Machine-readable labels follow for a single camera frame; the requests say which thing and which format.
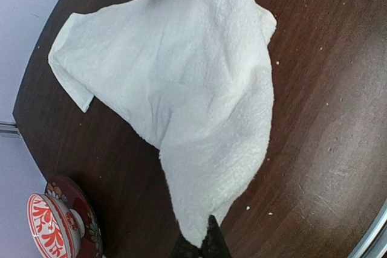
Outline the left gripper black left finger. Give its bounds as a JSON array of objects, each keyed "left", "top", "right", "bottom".
[{"left": 169, "top": 234, "right": 201, "bottom": 258}]

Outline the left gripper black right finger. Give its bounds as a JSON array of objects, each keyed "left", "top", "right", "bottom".
[{"left": 201, "top": 215, "right": 232, "bottom": 258}]

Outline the cream towel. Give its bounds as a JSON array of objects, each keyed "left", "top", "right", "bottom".
[{"left": 48, "top": 0, "right": 276, "bottom": 247}]

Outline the red white patterned bowl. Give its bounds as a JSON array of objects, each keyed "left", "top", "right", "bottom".
[{"left": 27, "top": 193, "right": 85, "bottom": 258}]

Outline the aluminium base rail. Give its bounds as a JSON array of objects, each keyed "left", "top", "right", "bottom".
[{"left": 348, "top": 201, "right": 386, "bottom": 258}]

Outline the left aluminium frame post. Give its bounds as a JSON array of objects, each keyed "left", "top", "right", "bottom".
[{"left": 0, "top": 121, "right": 21, "bottom": 138}]

